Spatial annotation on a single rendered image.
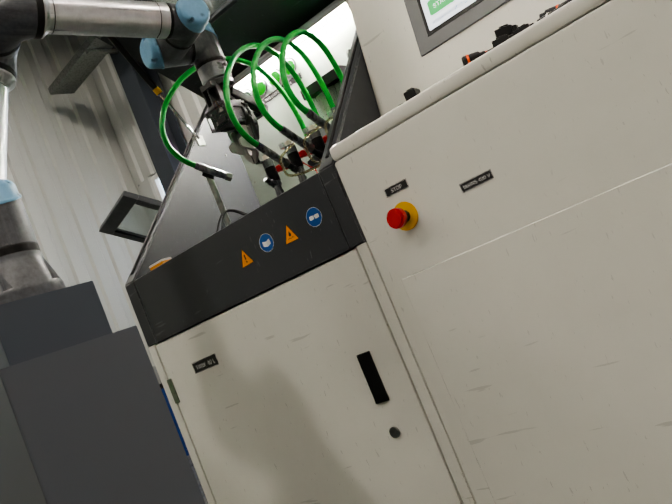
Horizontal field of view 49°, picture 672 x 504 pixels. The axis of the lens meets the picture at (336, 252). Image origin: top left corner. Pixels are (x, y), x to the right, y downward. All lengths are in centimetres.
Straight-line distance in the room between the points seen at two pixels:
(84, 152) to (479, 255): 848
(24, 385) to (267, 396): 58
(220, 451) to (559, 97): 108
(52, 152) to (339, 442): 804
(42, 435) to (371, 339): 60
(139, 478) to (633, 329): 80
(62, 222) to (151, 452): 778
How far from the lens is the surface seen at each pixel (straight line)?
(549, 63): 121
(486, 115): 124
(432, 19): 159
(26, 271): 133
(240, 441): 172
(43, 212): 900
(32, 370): 123
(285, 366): 156
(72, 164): 941
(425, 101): 129
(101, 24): 164
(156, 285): 178
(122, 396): 128
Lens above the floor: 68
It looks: 5 degrees up
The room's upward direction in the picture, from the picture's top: 23 degrees counter-clockwise
